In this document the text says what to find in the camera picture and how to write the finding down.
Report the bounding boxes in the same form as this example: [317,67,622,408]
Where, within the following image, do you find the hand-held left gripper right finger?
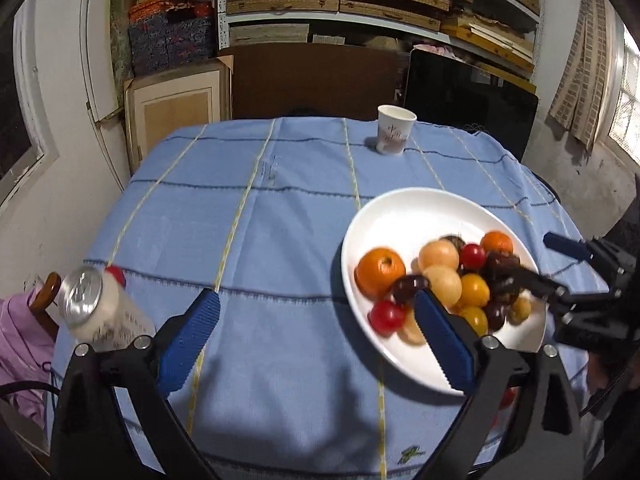
[412,289,586,480]

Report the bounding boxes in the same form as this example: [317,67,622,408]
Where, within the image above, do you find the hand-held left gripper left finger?
[50,287,223,480]

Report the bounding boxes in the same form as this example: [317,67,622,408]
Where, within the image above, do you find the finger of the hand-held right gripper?
[543,232,626,286]
[492,262,571,306]

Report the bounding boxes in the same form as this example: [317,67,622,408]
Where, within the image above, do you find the small olive green fruit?
[508,296,532,325]

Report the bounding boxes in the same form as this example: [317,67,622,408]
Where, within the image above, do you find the pale beige round fruit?
[422,265,463,309]
[400,307,428,346]
[418,240,460,272]

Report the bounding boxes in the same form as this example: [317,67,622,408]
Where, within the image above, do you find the yellow orange tomato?
[457,306,489,337]
[457,273,491,308]

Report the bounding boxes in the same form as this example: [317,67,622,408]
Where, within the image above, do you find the dark purple round fruit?
[391,274,432,305]
[485,302,511,332]

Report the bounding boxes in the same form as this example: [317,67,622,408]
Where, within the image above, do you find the orange mandarin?
[480,230,514,256]
[355,246,407,301]

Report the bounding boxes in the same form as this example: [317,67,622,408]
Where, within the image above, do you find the white oval plate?
[341,187,548,397]

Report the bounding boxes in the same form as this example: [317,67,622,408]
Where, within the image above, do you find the black round stool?
[530,172,563,203]

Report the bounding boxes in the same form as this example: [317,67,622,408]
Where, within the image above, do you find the silver drink can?
[58,266,157,353]

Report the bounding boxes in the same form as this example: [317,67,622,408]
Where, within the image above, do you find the blue checked tablecloth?
[50,117,591,480]

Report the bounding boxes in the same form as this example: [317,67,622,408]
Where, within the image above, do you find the wooden chair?
[27,271,63,341]

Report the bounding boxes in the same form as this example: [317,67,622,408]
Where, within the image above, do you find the bright window with grille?
[607,25,640,161]

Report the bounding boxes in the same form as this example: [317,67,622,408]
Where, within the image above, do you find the beige checked curtain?
[549,0,625,153]

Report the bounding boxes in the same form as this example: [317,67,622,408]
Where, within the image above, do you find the pink jacket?
[0,292,61,431]

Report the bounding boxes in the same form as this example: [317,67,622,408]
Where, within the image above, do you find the black flat panel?
[402,49,540,163]

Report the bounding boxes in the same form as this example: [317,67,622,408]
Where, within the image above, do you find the white paper cup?
[376,104,417,156]

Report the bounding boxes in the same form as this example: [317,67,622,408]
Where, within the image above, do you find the beige framed panel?
[123,55,234,173]

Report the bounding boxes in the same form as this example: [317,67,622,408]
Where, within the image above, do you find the white leaning board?
[80,0,132,188]

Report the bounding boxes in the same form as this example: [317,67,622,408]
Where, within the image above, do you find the white framed window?
[0,0,61,211]

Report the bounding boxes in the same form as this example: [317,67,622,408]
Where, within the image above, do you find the brown wooden board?
[218,44,408,121]

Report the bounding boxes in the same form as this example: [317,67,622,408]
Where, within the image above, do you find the white metal shelf rack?
[215,0,546,81]

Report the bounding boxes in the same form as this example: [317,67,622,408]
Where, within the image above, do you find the blue patterned boxes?
[127,0,217,77]

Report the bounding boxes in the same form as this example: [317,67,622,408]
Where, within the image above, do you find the green patterned board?
[109,0,135,81]

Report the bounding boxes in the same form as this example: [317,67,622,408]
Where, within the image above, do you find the thick black cable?
[0,381,56,401]

